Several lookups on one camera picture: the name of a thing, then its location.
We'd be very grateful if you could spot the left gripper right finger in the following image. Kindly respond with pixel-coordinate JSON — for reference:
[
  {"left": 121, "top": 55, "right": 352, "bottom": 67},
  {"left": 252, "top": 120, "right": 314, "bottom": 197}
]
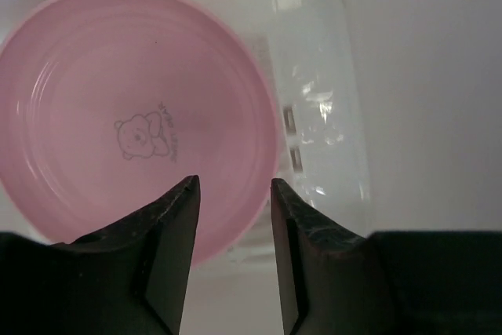
[{"left": 271, "top": 179, "right": 501, "bottom": 334}]

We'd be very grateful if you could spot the pink plastic plate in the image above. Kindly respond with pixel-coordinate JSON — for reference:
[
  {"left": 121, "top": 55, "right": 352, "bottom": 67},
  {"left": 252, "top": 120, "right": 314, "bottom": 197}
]
[{"left": 1, "top": 0, "right": 280, "bottom": 264}]

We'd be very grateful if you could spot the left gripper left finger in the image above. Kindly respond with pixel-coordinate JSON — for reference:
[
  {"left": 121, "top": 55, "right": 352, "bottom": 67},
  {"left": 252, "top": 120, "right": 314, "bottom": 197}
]
[{"left": 1, "top": 176, "right": 200, "bottom": 334}]

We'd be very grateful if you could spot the white plastic bin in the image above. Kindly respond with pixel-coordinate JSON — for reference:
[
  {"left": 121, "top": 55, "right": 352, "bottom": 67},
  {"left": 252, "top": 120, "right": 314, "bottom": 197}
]
[{"left": 0, "top": 0, "right": 373, "bottom": 273}]

